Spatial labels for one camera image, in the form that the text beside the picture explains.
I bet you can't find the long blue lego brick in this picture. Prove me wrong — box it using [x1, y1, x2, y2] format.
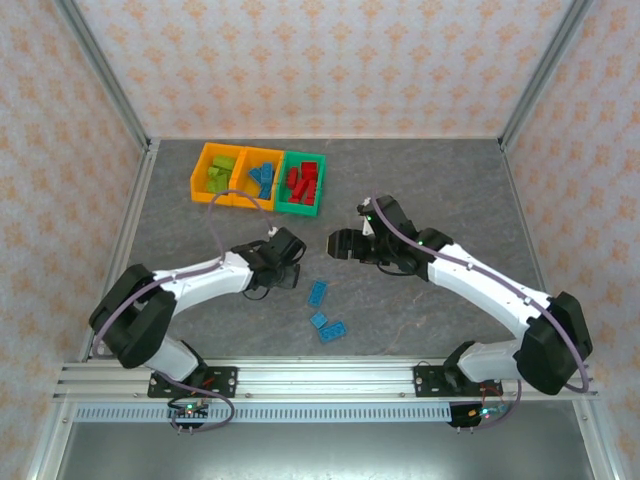
[306, 280, 329, 308]
[319, 321, 348, 344]

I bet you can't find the green plastic bin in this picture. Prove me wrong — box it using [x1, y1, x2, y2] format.
[273, 151, 327, 217]

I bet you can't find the yellow plastic bin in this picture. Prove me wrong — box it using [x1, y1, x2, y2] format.
[190, 142, 249, 206]
[230, 146, 286, 212]

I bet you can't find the small controller circuit board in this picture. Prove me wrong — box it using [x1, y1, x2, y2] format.
[167, 399, 210, 422]
[467, 403, 507, 422]

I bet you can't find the grey metal panel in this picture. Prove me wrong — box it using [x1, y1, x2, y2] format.
[52, 419, 609, 480]

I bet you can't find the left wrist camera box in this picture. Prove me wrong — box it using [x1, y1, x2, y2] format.
[267, 227, 307, 265]

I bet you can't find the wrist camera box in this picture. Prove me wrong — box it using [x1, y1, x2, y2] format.
[355, 194, 417, 239]
[267, 227, 307, 265]

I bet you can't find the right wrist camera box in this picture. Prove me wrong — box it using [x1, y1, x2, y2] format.
[355, 194, 417, 239]

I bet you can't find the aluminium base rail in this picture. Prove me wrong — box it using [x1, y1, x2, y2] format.
[52, 356, 601, 402]

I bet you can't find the aluminium side rail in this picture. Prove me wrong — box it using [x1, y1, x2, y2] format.
[77, 139, 162, 362]

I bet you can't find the slotted grey cable duct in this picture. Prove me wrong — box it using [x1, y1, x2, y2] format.
[73, 404, 455, 422]

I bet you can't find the aluminium frame post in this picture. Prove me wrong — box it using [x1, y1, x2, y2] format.
[498, 0, 595, 151]
[53, 0, 152, 152]

